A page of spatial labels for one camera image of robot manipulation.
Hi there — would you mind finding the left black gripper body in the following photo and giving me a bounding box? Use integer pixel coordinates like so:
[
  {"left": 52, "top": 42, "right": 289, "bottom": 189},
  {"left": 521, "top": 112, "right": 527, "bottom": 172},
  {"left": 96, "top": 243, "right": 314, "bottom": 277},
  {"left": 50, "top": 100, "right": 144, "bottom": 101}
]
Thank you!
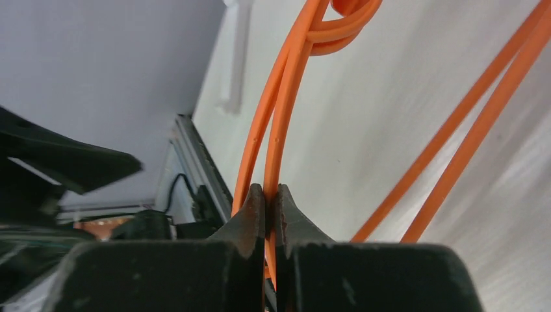
[{"left": 1, "top": 163, "right": 95, "bottom": 302}]

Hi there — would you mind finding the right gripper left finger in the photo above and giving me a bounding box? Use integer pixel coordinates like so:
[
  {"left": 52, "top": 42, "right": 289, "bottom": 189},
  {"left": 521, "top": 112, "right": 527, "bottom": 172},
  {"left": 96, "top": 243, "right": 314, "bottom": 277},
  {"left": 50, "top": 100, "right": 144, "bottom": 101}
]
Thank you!
[{"left": 43, "top": 184, "right": 265, "bottom": 311}]

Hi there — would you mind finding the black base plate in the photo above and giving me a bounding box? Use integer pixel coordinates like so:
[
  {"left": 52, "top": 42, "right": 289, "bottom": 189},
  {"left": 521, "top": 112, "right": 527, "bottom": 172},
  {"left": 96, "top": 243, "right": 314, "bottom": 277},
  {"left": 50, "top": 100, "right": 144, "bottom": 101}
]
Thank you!
[{"left": 57, "top": 114, "right": 233, "bottom": 238}]

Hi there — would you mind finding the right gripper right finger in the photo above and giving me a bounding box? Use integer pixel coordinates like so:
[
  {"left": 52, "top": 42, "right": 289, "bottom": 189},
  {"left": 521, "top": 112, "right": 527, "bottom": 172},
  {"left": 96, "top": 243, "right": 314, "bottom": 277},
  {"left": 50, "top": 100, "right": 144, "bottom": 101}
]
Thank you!
[{"left": 274, "top": 184, "right": 483, "bottom": 311}]

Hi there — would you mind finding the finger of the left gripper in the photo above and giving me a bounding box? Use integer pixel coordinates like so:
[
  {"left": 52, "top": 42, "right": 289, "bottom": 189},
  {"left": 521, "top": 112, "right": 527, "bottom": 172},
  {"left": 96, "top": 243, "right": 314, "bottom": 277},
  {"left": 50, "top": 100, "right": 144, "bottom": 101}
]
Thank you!
[{"left": 1, "top": 107, "right": 142, "bottom": 194}]

